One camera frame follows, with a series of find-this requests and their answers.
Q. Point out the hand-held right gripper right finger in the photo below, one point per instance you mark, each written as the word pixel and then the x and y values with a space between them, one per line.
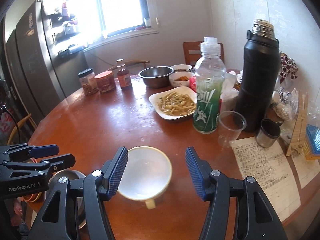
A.
pixel 197 175

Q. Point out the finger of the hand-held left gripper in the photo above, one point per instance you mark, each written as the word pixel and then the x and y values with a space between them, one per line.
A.
pixel 42 150
pixel 25 180

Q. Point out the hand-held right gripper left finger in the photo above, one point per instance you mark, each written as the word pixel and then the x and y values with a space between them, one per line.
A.
pixel 117 173

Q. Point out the white ceramic cup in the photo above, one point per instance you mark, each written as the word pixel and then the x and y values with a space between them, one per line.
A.
pixel 147 172

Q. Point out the small steel bowl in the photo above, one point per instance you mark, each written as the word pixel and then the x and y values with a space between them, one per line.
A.
pixel 72 175

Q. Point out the steel refrigerator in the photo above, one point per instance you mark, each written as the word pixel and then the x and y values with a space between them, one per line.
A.
pixel 37 55

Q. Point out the clear plastic cup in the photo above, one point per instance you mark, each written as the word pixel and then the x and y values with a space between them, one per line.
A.
pixel 231 130

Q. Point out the handwritten paper sheet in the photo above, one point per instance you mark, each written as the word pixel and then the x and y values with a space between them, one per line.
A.
pixel 305 172
pixel 265 175

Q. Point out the white plate of noodles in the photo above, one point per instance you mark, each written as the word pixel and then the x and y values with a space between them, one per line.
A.
pixel 175 103

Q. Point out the steel thermos cup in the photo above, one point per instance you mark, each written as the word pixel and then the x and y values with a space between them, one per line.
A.
pixel 267 133

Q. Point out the clear jar with black lid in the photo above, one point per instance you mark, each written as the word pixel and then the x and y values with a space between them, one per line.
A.
pixel 88 82

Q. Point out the green drink bottle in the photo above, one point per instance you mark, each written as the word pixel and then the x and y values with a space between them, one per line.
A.
pixel 208 90

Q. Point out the white plastic bag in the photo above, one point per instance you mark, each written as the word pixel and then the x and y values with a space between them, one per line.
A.
pixel 230 90

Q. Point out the red snack packet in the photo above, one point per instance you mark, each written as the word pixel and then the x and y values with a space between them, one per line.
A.
pixel 192 83

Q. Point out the jar with orange lid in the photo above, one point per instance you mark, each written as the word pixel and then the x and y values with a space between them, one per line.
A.
pixel 106 82

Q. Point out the brown sauce bottle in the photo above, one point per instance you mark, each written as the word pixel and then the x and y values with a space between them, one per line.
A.
pixel 124 77

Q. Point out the white bowl with food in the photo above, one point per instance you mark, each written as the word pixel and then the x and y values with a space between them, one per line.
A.
pixel 181 78

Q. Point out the large steel bowl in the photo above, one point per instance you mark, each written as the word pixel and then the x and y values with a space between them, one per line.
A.
pixel 155 76

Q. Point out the wooden tower model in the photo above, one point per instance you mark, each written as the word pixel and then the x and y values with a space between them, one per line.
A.
pixel 298 130

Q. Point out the black thermos flask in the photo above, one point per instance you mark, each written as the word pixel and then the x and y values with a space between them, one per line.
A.
pixel 257 80

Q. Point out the curved wooden chair back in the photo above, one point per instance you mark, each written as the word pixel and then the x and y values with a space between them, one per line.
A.
pixel 135 62

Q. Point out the blue box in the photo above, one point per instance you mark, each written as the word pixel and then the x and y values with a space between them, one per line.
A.
pixel 312 142

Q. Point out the wooden chair with slotted back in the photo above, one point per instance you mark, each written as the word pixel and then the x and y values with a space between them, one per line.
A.
pixel 191 52

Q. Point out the dark red flower bunch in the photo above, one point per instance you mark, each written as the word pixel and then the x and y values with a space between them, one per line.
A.
pixel 288 66

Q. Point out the window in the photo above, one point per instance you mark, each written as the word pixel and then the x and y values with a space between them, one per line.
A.
pixel 120 5

